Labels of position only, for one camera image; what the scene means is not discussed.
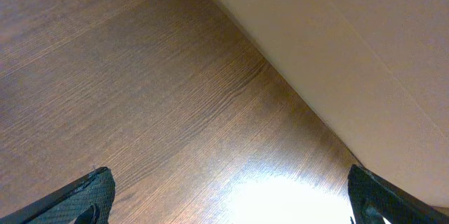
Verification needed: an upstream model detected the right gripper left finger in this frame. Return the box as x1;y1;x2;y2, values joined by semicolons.
1;166;115;224

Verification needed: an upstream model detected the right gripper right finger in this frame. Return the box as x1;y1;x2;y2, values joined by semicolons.
348;164;448;224

